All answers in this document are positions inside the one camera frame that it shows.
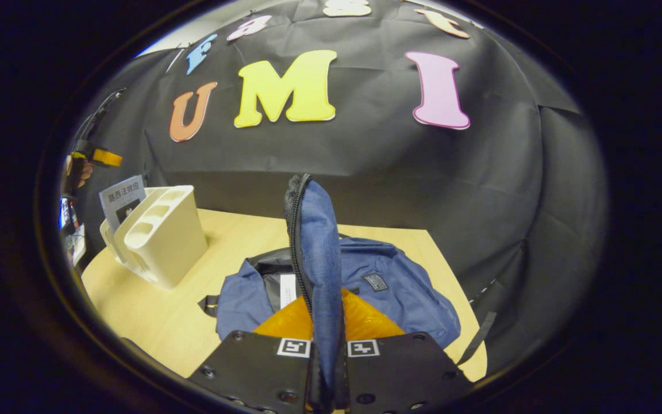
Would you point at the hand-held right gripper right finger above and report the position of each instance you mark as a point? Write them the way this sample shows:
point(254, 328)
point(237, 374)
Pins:
point(405, 368)

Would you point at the blue-grey book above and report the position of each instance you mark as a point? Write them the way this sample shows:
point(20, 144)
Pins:
point(121, 198)

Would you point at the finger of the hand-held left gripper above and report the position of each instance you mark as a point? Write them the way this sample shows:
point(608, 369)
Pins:
point(104, 157)

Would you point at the cream plastic bookshelf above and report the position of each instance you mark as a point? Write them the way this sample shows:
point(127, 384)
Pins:
point(164, 241)

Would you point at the blue schoolbag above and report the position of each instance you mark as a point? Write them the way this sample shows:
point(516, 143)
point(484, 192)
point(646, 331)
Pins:
point(400, 287)

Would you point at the small white side table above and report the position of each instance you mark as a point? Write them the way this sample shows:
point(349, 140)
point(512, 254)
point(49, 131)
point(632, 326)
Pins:
point(78, 247)

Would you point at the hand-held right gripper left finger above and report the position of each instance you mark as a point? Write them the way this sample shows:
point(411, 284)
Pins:
point(250, 368)

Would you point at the red-capped bottle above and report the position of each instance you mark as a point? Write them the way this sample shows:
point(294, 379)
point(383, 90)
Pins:
point(72, 215)

